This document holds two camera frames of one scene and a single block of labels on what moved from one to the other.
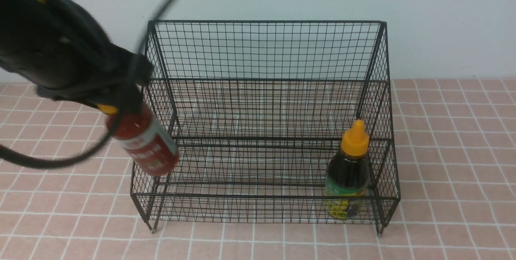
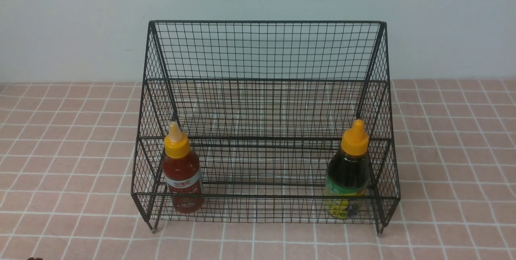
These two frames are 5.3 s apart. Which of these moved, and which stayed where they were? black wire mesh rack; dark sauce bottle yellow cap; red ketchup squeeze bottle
Moved: red ketchup squeeze bottle
Stayed: black wire mesh rack; dark sauce bottle yellow cap
